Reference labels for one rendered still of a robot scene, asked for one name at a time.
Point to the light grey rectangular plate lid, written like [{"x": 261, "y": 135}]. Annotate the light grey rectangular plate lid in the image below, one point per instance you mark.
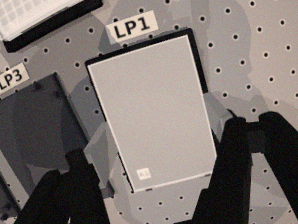
[{"x": 153, "y": 102}]

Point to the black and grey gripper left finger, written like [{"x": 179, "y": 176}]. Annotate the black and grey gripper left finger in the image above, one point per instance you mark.
[{"x": 89, "y": 171}]

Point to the grey perforated base plate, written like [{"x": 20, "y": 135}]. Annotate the grey perforated base plate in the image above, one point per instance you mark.
[{"x": 249, "y": 55}]

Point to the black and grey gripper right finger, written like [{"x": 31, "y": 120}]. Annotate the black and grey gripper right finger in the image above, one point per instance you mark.
[{"x": 227, "y": 198}]

